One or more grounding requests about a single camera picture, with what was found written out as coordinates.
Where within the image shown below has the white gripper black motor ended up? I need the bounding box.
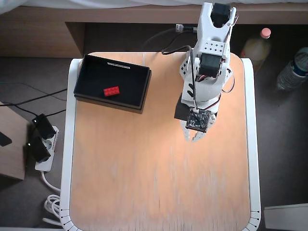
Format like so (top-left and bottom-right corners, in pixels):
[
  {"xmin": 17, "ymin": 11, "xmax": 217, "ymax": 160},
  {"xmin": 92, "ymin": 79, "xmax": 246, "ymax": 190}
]
[{"xmin": 174, "ymin": 97, "xmax": 218, "ymax": 143}]

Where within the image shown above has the red lego block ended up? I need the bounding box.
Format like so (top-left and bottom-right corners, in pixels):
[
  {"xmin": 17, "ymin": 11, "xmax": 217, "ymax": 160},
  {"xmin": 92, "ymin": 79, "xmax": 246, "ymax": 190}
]
[{"xmin": 103, "ymin": 86, "xmax": 122, "ymax": 97}]

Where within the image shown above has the black rectangular bin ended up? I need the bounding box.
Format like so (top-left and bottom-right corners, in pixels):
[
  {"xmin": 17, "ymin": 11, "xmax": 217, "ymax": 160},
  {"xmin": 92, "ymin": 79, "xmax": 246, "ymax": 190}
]
[{"xmin": 73, "ymin": 54, "xmax": 153, "ymax": 115}]

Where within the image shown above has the yellow bottle pink cap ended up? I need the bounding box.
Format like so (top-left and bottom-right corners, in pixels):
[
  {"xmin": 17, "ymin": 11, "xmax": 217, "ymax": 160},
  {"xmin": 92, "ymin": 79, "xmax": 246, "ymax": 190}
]
[{"xmin": 240, "ymin": 27, "xmax": 273, "ymax": 70}]

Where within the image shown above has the clear water bottle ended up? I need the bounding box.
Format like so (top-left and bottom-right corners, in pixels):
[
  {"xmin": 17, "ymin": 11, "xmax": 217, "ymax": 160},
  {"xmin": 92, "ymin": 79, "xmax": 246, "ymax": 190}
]
[{"xmin": 276, "ymin": 47, "xmax": 308, "ymax": 91}]

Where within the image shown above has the white box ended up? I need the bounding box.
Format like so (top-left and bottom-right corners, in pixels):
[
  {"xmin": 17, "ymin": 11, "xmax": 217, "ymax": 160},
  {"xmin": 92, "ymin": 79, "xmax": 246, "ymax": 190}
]
[{"xmin": 263, "ymin": 203, "xmax": 308, "ymax": 231}]

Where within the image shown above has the white power strip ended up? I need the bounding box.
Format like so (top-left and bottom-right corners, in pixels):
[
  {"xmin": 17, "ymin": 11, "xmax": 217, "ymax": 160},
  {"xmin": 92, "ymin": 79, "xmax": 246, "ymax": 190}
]
[{"xmin": 35, "ymin": 125, "xmax": 60, "ymax": 172}]

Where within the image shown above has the black power adapter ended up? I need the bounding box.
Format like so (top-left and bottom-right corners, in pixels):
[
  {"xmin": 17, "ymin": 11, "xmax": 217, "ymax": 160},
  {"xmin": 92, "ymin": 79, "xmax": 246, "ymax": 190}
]
[
  {"xmin": 32, "ymin": 114, "xmax": 55, "ymax": 139},
  {"xmin": 26, "ymin": 136, "xmax": 51, "ymax": 162}
]

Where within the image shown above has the white bed sheet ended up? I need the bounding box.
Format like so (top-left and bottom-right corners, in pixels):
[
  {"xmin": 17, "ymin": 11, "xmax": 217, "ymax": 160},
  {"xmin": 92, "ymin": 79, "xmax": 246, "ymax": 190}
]
[{"xmin": 0, "ymin": 0, "xmax": 308, "ymax": 15}]

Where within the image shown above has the light wooden box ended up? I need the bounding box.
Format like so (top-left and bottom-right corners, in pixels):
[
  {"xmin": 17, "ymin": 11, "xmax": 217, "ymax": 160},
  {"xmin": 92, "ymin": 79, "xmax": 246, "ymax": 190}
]
[{"xmin": 0, "ymin": 102, "xmax": 28, "ymax": 181}]

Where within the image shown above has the black camera circuit board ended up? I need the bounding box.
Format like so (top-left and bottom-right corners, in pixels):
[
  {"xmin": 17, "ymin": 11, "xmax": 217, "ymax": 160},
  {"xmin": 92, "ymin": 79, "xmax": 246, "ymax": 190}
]
[{"xmin": 185, "ymin": 108, "xmax": 211, "ymax": 133}]

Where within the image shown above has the black camera cable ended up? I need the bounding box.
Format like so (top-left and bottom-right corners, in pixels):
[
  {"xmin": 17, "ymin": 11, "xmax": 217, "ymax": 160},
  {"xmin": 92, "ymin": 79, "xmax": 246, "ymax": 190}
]
[{"xmin": 161, "ymin": 45, "xmax": 199, "ymax": 114}]

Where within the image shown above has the black usb cable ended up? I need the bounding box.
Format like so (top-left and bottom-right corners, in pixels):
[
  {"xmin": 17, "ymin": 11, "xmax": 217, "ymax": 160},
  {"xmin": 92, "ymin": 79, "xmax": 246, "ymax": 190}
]
[{"xmin": 141, "ymin": 23, "xmax": 200, "ymax": 49}]

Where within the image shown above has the white table frame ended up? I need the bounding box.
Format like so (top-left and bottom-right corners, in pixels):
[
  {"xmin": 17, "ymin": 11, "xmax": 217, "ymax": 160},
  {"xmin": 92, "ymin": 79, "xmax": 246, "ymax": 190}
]
[{"xmin": 59, "ymin": 57, "xmax": 262, "ymax": 231}]

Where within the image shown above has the white power cable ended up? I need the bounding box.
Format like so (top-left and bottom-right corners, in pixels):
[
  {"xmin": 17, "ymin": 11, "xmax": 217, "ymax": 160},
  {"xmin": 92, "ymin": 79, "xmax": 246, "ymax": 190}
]
[{"xmin": 42, "ymin": 169, "xmax": 64, "ymax": 227}]

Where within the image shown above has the thin black floor cable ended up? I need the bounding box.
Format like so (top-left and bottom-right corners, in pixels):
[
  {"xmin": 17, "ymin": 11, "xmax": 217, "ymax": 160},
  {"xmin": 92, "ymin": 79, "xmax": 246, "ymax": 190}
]
[
  {"xmin": 0, "ymin": 81, "xmax": 68, "ymax": 95},
  {"xmin": 0, "ymin": 88, "xmax": 68, "ymax": 118}
]

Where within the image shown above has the brown wooden bed frame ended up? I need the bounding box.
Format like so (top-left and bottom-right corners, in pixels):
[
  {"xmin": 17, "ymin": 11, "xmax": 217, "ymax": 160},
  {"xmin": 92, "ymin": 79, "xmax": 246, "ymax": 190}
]
[{"xmin": 0, "ymin": 2, "xmax": 308, "ymax": 58}]

